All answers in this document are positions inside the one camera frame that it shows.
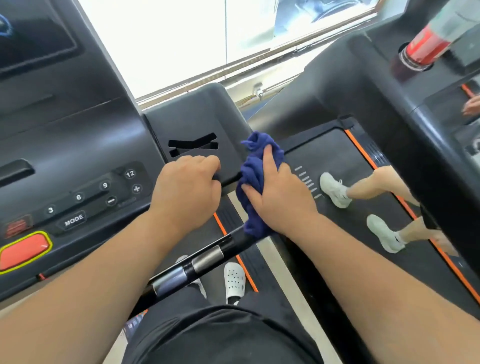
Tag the person's left hand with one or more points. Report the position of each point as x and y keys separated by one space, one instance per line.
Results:
x=183 y=195

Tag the person's right hand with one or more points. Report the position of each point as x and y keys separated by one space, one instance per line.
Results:
x=283 y=202

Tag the person's left thumb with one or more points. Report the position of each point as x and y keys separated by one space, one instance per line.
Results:
x=215 y=191

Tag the person's right middle finger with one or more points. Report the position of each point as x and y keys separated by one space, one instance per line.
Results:
x=284 y=169

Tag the person's right thumb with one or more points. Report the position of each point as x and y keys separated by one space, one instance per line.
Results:
x=250 y=190

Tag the blue cleaning cloth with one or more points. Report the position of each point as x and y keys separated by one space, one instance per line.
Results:
x=253 y=165

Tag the person's right forearm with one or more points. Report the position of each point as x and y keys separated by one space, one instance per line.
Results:
x=375 y=292

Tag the person's left forearm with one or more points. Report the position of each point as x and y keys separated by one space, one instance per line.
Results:
x=86 y=292

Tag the white sneaker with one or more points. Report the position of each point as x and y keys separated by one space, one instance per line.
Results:
x=333 y=189
x=384 y=232

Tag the black treadmill with cup holder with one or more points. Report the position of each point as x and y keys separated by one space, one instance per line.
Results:
x=337 y=150

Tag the metal window latch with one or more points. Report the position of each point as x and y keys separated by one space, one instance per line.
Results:
x=258 y=91

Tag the white clog shoe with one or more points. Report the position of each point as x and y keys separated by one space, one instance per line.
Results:
x=197 y=287
x=234 y=281

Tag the black treadmill with button console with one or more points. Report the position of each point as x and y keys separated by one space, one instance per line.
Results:
x=93 y=131

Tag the black shorts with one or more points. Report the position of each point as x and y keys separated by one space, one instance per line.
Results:
x=225 y=333

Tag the red plastic bottle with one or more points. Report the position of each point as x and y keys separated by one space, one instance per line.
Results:
x=427 y=45

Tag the red stop button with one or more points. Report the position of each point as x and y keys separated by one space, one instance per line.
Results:
x=24 y=250

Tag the dark red safety key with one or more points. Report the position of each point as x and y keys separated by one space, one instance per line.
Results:
x=18 y=227

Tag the treadmill display screen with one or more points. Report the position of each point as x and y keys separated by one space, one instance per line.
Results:
x=26 y=33

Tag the window with metal frame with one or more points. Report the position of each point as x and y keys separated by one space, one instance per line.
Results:
x=180 y=41

